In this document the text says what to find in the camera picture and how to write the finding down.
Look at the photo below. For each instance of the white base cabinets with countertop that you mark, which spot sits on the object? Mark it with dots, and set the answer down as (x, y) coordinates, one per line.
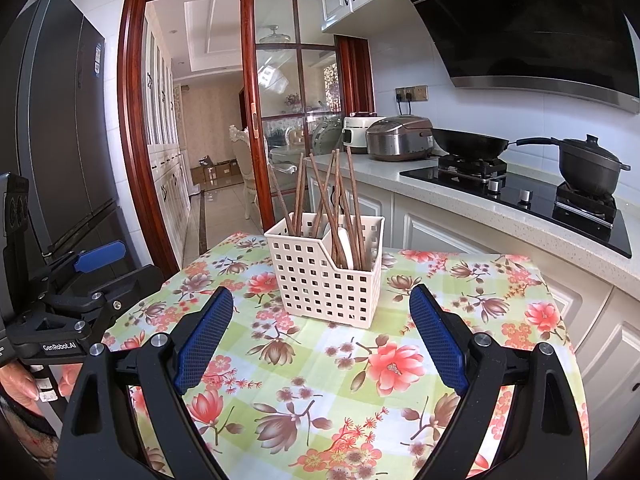
(450, 230)

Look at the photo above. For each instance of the dark grey refrigerator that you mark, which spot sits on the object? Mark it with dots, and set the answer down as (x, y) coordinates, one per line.
(60, 110)

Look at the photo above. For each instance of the silver rice cooker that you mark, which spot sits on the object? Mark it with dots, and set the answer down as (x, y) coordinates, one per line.
(397, 140)

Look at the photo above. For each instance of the cardboard boxes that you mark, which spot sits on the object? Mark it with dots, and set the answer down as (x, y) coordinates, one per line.
(215, 172)

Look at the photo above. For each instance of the black wok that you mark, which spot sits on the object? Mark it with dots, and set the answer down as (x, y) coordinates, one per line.
(467, 142)

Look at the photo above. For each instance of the wall power socket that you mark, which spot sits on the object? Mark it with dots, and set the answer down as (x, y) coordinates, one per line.
(419, 93)

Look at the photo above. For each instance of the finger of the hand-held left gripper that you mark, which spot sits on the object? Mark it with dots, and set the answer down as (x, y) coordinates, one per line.
(135, 282)
(100, 255)

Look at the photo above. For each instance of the bunch of brown chopsticks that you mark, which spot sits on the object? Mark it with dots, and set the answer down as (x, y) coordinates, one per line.
(325, 210)

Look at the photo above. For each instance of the black glass gas cooktop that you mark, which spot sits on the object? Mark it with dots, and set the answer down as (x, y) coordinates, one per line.
(530, 205)

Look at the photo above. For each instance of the red-brown wooden door panel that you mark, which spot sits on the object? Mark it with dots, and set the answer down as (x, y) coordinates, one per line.
(354, 75)

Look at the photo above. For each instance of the white rice cooker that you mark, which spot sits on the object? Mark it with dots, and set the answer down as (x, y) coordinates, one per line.
(354, 135)

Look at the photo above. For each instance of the white carved dining chair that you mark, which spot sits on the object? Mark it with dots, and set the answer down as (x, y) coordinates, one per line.
(245, 160)

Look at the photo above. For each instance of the sliding glass door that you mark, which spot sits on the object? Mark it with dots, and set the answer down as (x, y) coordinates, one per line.
(280, 85)

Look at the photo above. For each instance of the person's left hand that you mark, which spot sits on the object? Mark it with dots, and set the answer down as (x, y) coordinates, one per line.
(20, 385)

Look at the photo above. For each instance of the white perforated plastic utensil basket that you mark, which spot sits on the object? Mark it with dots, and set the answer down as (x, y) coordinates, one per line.
(320, 285)

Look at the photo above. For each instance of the red-brown wooden door frame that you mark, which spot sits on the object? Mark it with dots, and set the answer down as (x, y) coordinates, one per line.
(131, 135)

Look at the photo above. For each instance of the floral plastic tablecloth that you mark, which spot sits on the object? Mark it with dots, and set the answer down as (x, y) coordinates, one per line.
(350, 400)

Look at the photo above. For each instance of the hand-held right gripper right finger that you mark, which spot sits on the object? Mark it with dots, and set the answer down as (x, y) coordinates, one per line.
(435, 340)

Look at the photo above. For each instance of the ceiling lamp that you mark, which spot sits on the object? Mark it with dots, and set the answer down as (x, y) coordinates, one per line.
(275, 36)

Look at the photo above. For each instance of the white hallway wall cabinets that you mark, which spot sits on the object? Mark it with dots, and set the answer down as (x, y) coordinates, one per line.
(165, 135)

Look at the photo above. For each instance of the black range hood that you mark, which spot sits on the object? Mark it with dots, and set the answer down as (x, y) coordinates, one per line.
(525, 25)

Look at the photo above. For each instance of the black lidded pot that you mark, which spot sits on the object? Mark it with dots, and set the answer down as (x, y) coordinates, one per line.
(590, 170)

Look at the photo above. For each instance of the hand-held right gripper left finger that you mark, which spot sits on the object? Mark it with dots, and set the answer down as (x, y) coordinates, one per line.
(207, 340)

